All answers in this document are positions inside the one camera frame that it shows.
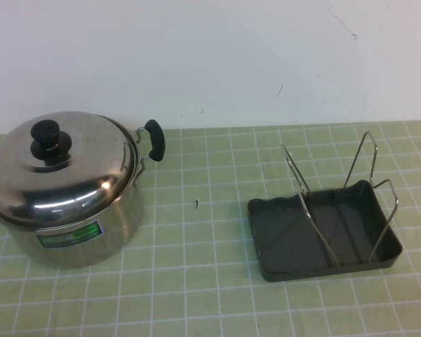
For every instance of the stainless steel cooking pot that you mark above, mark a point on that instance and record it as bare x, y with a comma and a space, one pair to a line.
91, 245

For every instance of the green grid tablecloth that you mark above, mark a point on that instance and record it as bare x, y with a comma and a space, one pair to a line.
196, 298

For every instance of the steel pot lid black knob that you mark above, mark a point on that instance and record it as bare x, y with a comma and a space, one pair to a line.
73, 168

